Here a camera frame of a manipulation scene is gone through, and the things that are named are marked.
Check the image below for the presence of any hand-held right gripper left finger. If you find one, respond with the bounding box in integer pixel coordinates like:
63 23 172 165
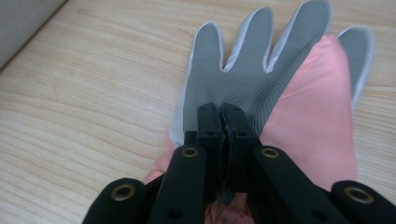
184 102 226 200

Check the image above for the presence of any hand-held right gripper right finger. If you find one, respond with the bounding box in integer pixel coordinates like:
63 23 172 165
221 103 263 194

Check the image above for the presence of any pink ski glove grey palm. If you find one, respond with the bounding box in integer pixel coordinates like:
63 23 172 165
143 0 376 224

